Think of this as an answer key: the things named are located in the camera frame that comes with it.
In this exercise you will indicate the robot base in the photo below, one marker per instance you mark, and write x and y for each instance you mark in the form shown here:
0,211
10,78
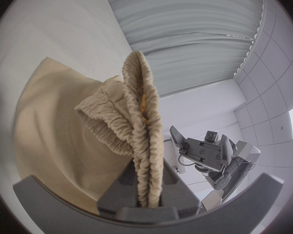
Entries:
213,200

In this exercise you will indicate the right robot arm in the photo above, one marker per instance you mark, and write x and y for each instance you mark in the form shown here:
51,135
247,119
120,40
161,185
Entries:
222,181

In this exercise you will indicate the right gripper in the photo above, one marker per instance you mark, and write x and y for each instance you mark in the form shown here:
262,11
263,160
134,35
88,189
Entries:
202,152

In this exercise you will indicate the tan shorts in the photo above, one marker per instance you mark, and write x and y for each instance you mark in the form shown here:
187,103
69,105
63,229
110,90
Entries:
63,130

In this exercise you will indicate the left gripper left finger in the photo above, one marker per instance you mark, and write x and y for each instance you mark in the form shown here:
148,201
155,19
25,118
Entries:
119,194

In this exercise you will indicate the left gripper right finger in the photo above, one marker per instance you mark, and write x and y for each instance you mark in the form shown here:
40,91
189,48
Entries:
178,194

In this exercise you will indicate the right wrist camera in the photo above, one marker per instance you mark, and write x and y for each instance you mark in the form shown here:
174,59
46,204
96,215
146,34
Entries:
211,136

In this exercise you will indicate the grey-green curtain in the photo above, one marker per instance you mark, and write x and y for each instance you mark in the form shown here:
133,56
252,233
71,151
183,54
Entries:
185,21

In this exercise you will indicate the bed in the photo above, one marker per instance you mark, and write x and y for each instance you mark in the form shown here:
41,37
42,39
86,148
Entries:
63,21

